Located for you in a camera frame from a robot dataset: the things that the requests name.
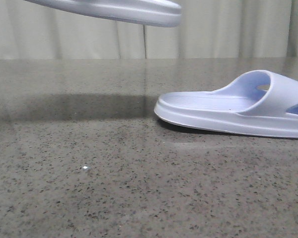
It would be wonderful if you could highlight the light blue slipper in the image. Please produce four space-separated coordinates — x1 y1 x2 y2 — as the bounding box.
30 0 181 27
154 70 298 138

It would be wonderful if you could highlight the pale green curtain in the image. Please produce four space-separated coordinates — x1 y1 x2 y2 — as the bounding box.
0 0 298 60

